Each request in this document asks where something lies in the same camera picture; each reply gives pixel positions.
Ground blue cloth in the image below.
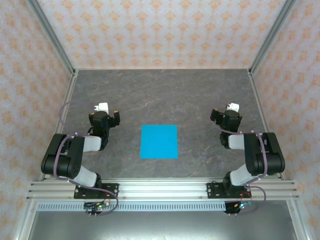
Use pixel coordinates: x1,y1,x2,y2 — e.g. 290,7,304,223
139,124,180,160

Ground grey metal sheet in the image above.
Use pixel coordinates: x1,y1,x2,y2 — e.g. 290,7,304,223
26,210,299,240

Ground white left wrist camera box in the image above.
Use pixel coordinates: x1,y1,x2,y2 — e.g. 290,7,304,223
94,102,110,114

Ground aluminium table side rail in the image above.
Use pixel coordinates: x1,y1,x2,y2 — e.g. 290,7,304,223
38,69,79,182
247,69,286,181

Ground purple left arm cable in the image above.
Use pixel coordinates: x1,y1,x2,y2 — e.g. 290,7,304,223
53,100,120,217

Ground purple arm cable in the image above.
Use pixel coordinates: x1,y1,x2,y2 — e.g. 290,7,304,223
53,100,120,217
209,100,271,216

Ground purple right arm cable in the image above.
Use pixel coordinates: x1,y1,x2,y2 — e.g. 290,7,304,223
209,100,271,216

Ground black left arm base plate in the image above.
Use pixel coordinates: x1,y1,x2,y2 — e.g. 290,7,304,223
73,182,120,200

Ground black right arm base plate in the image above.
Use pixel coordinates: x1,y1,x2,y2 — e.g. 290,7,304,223
206,181,252,200

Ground aluminium mounting rail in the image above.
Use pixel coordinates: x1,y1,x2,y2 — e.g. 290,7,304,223
25,178,301,202

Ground grey slotted cable duct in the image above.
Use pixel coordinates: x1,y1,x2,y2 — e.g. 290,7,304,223
36,202,227,212

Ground aluminium frame post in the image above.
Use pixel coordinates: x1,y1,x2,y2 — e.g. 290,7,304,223
25,0,77,76
248,0,300,76

